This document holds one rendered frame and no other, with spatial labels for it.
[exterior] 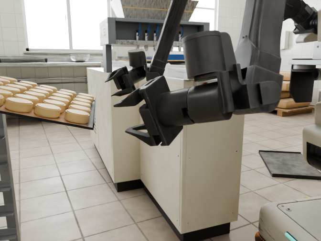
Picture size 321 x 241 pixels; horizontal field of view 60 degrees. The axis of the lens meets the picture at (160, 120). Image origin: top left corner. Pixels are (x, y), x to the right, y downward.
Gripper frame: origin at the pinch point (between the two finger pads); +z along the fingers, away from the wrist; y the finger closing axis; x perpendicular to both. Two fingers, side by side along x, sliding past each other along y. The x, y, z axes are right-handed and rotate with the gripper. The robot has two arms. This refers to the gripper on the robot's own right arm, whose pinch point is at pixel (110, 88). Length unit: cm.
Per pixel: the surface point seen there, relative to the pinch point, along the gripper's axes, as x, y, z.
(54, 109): 22.6, 3.1, 39.3
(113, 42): -47, 20, -65
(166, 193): -21, -66, -28
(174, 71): 2.5, -5.9, -40.6
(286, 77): -33, -119, -424
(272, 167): -3, -122, -143
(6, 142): -24.0, -3.0, 30.8
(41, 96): 10.8, 6.5, 33.2
